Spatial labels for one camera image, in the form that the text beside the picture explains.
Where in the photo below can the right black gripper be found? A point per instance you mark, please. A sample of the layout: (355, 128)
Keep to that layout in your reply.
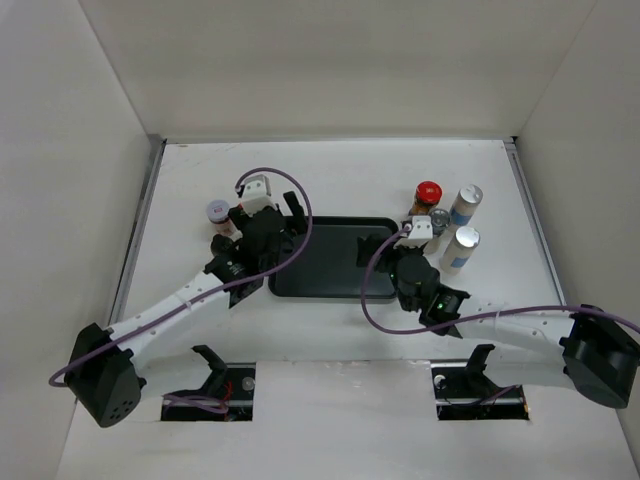
(396, 250)

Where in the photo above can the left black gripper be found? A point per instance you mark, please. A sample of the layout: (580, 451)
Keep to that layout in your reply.
(297, 213)

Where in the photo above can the white-lid brown sauce jar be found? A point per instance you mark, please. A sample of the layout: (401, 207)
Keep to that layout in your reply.
(218, 213)

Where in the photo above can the red-lid orange-label jar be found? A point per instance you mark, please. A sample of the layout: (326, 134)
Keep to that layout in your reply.
(426, 197)

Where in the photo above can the silver-lid white canister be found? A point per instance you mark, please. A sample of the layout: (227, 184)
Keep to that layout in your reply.
(459, 250)

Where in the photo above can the silver-lid white blue bottle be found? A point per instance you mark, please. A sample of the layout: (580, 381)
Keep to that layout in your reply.
(464, 206)

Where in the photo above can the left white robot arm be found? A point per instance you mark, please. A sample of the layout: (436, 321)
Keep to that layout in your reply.
(159, 352)

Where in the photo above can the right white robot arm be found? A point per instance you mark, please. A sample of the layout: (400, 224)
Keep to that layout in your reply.
(581, 348)

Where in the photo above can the black plastic tray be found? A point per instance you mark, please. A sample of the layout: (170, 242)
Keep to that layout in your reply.
(327, 268)

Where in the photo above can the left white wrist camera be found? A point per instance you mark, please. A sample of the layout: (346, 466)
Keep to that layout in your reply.
(255, 194)

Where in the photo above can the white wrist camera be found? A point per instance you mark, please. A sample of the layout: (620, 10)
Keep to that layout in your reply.
(255, 194)
(417, 231)

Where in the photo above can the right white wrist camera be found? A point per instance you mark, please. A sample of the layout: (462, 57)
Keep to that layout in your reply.
(417, 231)

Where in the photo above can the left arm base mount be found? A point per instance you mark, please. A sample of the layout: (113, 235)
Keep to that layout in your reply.
(226, 395)

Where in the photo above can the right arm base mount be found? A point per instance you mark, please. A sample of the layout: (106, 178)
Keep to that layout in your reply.
(463, 393)

